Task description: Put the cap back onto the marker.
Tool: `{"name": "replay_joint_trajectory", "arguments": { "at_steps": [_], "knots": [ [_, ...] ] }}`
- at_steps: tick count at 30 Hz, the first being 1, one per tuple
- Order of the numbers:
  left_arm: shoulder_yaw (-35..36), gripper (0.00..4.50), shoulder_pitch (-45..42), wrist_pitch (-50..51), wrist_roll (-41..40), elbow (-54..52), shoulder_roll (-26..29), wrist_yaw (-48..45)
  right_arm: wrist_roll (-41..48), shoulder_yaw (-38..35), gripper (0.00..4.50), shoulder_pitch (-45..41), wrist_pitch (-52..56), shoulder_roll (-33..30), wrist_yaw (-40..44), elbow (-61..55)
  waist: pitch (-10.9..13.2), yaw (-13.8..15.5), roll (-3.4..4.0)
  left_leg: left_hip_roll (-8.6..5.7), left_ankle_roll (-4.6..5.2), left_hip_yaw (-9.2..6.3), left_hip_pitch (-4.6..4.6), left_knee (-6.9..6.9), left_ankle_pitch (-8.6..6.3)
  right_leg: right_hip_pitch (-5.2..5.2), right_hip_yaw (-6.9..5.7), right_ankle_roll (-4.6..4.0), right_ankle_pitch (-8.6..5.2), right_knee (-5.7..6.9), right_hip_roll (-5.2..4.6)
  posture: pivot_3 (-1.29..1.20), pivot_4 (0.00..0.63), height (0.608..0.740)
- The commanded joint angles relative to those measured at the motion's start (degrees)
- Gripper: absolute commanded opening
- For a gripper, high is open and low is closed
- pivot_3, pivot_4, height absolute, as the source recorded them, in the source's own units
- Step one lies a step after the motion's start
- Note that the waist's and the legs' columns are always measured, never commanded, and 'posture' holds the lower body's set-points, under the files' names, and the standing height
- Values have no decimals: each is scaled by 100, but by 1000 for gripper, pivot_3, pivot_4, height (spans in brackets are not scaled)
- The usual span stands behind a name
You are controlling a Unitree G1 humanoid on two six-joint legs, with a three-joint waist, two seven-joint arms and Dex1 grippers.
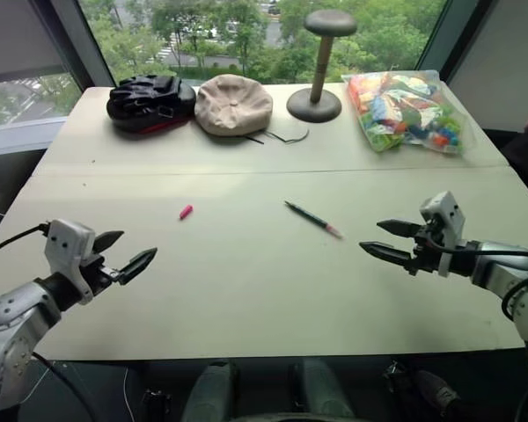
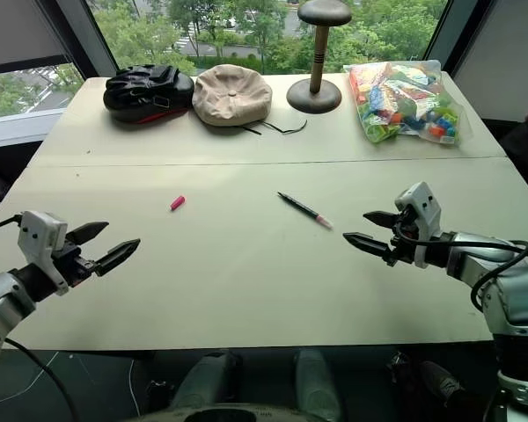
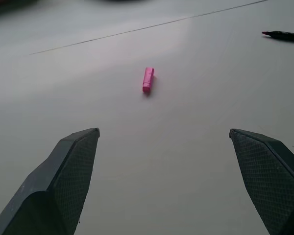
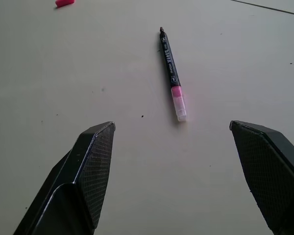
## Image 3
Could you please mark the black marker with pink tip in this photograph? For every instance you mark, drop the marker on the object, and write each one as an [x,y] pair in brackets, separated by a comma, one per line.
[285,35]

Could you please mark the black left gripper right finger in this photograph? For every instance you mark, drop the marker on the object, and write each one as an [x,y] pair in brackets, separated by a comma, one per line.
[267,176]

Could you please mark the pink marker cap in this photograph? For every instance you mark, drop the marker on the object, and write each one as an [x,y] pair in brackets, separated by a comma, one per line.
[148,79]

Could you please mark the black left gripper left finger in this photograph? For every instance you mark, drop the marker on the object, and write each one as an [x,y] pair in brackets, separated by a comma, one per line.
[63,181]

